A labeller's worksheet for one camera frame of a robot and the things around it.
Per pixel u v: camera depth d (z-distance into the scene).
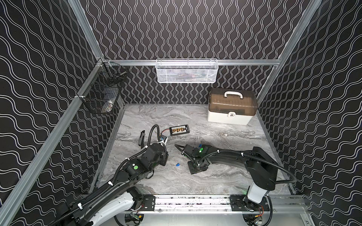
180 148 0.69
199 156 0.62
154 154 0.55
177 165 0.88
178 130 1.03
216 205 0.76
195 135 1.01
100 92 0.93
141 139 0.98
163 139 0.66
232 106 0.93
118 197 0.60
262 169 0.46
